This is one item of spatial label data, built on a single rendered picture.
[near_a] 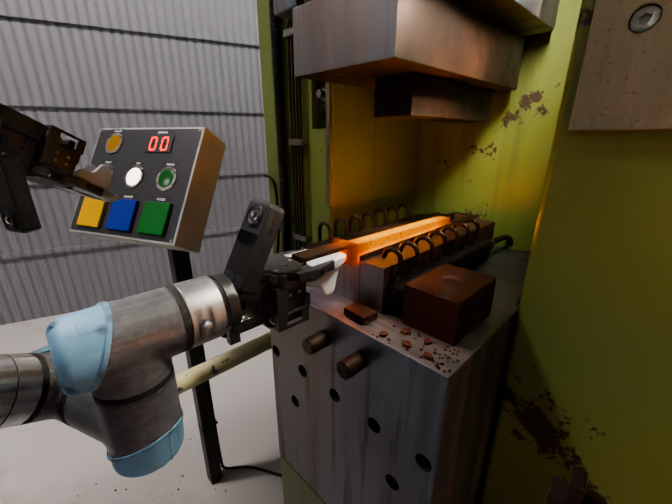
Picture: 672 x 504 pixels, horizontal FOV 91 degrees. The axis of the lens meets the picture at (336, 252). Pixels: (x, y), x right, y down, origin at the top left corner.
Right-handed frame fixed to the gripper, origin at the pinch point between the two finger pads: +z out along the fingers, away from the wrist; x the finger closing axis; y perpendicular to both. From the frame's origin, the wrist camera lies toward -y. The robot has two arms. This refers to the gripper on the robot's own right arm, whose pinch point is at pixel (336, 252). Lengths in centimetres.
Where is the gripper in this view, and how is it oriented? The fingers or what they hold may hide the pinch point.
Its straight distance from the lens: 52.4
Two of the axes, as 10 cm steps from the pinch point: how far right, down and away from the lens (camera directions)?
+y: 0.0, 9.5, 3.1
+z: 7.1, -2.2, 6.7
